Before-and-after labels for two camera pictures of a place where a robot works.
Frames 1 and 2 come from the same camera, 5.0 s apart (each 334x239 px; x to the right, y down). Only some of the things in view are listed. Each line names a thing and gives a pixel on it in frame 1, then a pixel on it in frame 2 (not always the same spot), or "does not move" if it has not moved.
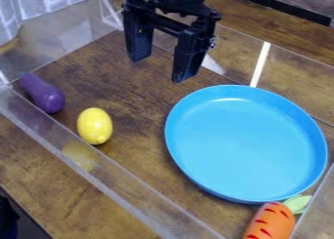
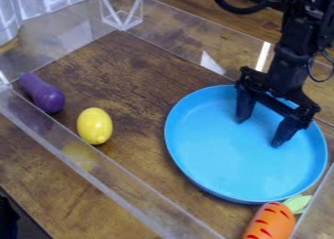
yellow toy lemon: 95,125 does not move
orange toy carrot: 272,219 does not move
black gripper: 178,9 -> 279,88
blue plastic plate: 246,143 does not move
